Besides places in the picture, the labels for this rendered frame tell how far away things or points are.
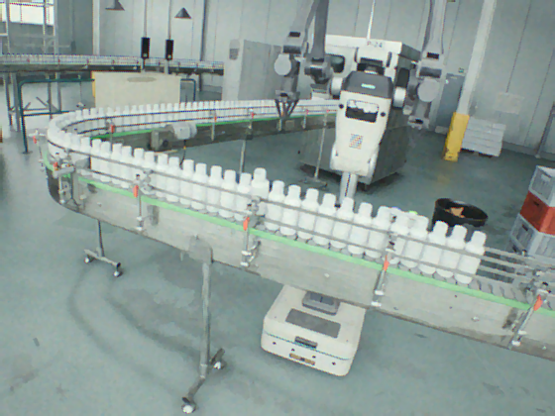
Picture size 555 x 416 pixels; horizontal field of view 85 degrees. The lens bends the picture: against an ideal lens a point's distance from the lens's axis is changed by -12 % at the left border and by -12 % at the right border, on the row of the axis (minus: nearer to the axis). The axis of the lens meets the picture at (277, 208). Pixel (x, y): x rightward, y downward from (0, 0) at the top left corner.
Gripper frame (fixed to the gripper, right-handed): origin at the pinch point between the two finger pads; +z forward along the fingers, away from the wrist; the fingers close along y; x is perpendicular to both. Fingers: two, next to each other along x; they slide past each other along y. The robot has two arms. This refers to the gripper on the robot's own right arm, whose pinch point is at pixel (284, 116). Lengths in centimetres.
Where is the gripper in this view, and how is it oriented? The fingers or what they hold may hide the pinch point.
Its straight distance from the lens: 125.3
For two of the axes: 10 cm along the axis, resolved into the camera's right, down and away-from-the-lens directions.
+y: -2.9, 3.4, -8.9
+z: -1.3, 9.1, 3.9
